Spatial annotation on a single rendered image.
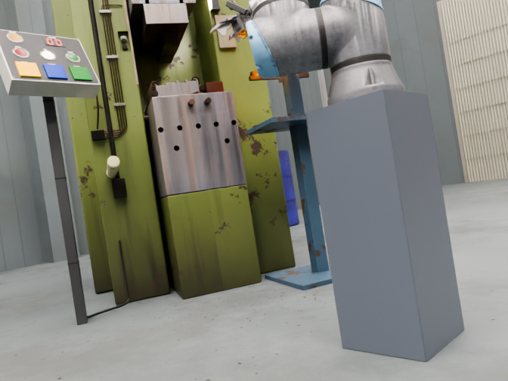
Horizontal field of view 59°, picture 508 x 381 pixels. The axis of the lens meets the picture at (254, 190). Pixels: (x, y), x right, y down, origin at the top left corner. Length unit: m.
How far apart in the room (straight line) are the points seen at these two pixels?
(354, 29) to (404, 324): 0.69
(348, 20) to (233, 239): 1.24
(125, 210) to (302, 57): 1.34
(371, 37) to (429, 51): 8.92
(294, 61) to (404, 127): 0.31
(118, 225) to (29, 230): 3.61
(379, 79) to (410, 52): 9.11
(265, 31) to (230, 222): 1.14
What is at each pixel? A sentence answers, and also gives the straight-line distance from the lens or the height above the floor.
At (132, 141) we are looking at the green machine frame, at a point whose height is 0.76.
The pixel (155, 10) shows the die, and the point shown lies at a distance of 2.30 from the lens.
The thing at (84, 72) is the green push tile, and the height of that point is 1.01.
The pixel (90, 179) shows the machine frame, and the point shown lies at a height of 0.64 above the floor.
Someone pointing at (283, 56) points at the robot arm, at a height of 0.74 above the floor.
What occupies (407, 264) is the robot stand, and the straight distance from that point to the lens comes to 1.05.
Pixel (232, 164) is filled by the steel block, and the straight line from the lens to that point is 2.11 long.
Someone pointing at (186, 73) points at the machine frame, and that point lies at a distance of 2.72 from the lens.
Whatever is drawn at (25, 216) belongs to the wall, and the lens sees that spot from 5.77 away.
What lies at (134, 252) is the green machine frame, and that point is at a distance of 2.23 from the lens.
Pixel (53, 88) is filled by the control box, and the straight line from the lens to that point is 1.95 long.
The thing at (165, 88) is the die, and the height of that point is 0.96.
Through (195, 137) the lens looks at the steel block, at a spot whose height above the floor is 0.71.
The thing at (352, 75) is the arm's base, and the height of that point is 0.66.
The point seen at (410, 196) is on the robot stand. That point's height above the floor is 0.36.
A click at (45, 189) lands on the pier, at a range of 5.58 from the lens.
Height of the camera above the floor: 0.42
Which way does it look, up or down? level
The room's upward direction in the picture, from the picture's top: 9 degrees counter-clockwise
